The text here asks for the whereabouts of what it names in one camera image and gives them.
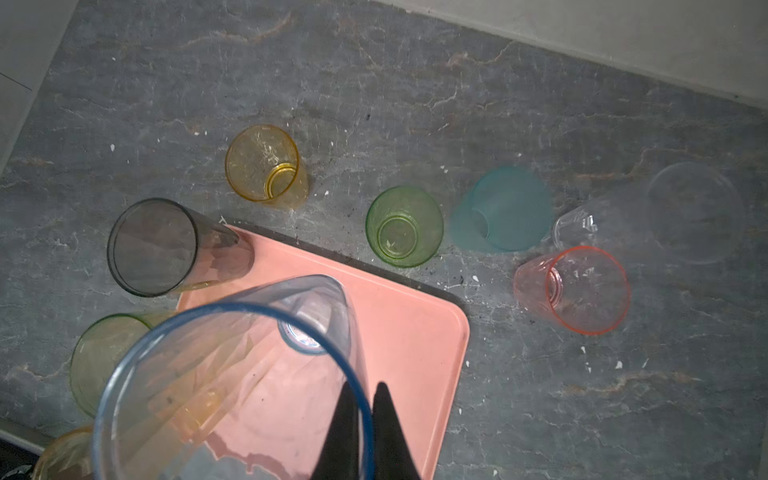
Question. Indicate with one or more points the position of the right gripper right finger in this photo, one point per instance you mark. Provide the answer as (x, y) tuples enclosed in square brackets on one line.
[(392, 457)]

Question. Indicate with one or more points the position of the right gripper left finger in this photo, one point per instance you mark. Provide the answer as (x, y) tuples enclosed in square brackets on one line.
[(339, 457)]

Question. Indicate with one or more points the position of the tall blue glass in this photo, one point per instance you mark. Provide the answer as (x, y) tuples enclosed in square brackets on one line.
[(244, 387)]

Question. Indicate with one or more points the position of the pink plastic tray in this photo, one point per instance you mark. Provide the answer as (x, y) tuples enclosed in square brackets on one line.
[(414, 337)]

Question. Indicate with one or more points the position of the short green glass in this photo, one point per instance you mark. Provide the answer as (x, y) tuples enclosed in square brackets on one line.
[(404, 226)]

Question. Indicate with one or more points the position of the light green tall glass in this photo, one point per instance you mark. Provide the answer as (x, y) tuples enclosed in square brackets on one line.
[(100, 349)]

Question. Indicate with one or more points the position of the tall yellow glass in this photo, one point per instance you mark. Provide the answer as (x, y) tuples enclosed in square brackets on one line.
[(67, 457)]

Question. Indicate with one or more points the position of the teal dimpled cup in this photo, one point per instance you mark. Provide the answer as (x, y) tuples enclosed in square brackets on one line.
[(508, 210)]

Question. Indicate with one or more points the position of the dark grey tall glass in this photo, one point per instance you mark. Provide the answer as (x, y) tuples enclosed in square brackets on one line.
[(158, 246)]

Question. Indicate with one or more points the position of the short yellow glass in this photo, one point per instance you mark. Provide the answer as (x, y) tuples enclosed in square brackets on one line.
[(263, 165)]

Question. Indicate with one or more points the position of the clear glass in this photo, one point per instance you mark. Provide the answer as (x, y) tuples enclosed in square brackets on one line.
[(686, 213)]

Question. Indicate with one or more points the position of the pink short glass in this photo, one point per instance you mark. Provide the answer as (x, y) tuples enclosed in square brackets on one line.
[(584, 289)]

